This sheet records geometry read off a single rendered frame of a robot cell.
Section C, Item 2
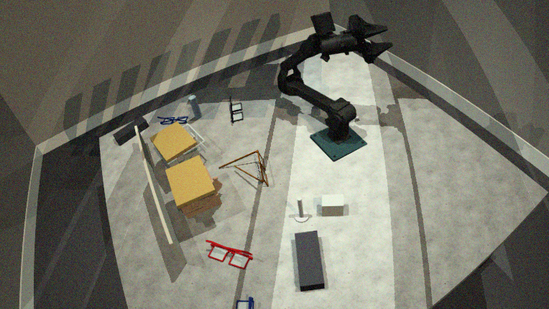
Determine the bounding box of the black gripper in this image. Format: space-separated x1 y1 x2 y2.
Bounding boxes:
336 14 393 64

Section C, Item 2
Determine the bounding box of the grey cylinder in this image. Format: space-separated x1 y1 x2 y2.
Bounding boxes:
189 95 202 119

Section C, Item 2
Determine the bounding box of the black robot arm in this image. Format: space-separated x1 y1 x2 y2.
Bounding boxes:
277 11 356 144

